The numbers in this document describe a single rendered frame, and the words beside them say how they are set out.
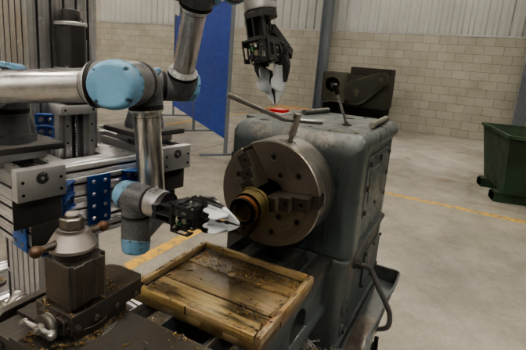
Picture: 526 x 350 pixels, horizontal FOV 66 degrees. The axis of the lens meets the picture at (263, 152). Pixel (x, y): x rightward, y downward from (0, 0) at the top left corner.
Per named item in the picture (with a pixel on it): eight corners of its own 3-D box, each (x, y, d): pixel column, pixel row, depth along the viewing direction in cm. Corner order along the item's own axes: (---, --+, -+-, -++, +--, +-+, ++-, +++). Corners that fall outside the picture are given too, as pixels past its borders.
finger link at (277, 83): (266, 105, 94) (261, 64, 93) (278, 103, 99) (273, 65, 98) (278, 103, 92) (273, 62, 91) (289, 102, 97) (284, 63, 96)
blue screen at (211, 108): (156, 115, 972) (157, 12, 920) (189, 115, 1004) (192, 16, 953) (199, 156, 606) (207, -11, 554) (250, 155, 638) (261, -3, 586)
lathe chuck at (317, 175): (228, 211, 135) (251, 121, 125) (312, 254, 123) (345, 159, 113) (212, 218, 127) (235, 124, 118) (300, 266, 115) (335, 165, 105)
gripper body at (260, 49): (243, 67, 93) (235, 13, 92) (261, 68, 101) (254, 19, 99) (272, 62, 89) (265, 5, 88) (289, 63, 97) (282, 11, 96)
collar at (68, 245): (77, 232, 74) (77, 217, 73) (107, 243, 71) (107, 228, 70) (35, 247, 67) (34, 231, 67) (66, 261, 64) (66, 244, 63)
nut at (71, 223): (74, 223, 71) (73, 204, 70) (90, 229, 69) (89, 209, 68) (53, 230, 67) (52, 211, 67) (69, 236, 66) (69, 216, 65)
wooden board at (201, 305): (203, 252, 125) (204, 239, 124) (312, 290, 109) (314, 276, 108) (130, 297, 99) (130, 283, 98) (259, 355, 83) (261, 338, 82)
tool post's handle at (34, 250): (52, 248, 67) (51, 236, 66) (59, 251, 66) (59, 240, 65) (25, 258, 63) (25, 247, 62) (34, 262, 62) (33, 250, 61)
